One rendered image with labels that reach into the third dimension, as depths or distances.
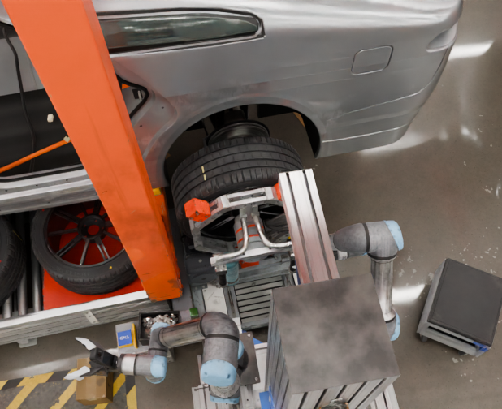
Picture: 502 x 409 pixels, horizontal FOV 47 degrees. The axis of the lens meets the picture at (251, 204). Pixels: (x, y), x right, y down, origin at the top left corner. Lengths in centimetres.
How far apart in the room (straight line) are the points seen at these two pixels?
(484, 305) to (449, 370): 45
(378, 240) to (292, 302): 90
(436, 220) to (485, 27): 179
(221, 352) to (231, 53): 113
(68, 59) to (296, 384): 92
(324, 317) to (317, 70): 136
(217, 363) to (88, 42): 106
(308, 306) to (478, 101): 333
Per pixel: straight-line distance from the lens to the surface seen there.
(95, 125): 169
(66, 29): 142
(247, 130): 291
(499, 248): 396
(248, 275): 343
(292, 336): 137
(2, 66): 350
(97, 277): 315
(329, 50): 244
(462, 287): 339
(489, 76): 472
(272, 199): 254
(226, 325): 197
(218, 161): 258
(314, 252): 144
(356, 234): 222
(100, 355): 216
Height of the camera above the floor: 335
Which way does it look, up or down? 62 degrees down
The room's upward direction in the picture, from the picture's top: 1 degrees counter-clockwise
